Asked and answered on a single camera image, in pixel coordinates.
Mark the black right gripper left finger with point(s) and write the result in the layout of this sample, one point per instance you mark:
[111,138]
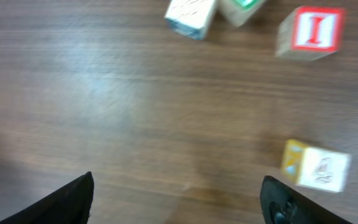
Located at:
[70,204]

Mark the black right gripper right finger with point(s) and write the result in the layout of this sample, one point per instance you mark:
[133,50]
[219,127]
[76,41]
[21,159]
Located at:
[281,204]

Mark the white block blue X side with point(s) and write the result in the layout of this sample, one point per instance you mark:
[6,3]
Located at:
[315,167]

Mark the lower red I block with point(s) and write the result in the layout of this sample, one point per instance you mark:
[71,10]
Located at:
[310,32]

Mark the green N letter block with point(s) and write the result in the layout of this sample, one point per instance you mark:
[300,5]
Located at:
[238,12]

